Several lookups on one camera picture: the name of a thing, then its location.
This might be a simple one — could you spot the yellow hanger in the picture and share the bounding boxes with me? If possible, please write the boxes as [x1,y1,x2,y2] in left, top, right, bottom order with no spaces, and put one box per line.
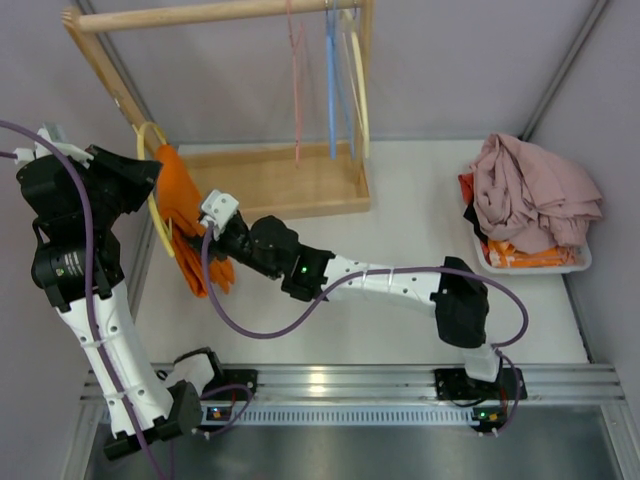
[133,121,175,258]

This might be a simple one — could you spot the orange trousers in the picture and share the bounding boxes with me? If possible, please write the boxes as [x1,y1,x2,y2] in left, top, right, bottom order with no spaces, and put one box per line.
[155,144,207,298]

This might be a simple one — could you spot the pink wire hanger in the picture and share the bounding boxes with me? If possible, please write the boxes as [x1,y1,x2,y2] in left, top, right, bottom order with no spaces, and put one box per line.
[285,0,304,166]

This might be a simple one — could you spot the pink trousers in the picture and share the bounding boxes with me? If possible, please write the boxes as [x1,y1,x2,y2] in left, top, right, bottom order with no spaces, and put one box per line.
[470,133,603,254]

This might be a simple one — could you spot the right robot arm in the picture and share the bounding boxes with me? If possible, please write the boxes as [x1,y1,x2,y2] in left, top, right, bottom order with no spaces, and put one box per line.
[200,212,514,384]

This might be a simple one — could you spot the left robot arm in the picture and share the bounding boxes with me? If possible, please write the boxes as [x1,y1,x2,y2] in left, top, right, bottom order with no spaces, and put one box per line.
[16,146,217,460]

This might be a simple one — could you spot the blue hanger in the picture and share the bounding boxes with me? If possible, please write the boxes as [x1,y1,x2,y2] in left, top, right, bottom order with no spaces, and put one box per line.
[324,1,355,160]

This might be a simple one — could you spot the cream hanger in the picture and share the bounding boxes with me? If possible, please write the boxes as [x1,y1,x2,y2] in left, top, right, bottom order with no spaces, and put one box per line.
[339,9,370,159]

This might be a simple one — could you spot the wooden clothes rack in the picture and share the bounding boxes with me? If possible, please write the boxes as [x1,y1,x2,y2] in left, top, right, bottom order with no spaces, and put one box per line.
[61,1,374,222]

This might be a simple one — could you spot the red cloth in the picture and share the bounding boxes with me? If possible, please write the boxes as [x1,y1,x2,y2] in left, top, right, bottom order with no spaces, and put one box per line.
[458,173,474,205]

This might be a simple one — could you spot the white laundry tray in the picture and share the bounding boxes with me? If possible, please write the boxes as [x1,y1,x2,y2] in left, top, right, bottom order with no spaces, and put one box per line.
[471,232,592,275]

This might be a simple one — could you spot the orange white patterned cloth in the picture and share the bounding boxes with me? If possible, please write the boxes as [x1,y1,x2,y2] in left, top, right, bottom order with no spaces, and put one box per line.
[482,240,581,269]

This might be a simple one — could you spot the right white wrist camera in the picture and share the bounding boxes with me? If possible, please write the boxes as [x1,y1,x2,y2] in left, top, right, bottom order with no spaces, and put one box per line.
[199,190,239,230]

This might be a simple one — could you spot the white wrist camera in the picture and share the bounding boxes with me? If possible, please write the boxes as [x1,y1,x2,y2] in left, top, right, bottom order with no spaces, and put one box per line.
[13,122,94,168]
[199,190,239,230]

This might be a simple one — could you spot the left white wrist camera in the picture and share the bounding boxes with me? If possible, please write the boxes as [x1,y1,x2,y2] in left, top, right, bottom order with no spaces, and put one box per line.
[13,122,94,168]

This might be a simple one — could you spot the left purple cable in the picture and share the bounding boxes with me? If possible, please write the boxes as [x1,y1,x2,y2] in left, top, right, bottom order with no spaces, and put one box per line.
[0,119,256,480]

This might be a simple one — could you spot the purple cable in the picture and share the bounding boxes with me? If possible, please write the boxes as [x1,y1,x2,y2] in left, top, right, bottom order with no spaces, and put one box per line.
[200,222,530,436]
[0,119,256,480]

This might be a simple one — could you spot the aluminium mounting rail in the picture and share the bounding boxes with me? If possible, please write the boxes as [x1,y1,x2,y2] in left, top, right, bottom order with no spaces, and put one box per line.
[201,364,625,431]

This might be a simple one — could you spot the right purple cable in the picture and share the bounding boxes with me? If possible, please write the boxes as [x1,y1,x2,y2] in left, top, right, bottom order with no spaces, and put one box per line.
[200,222,530,436]

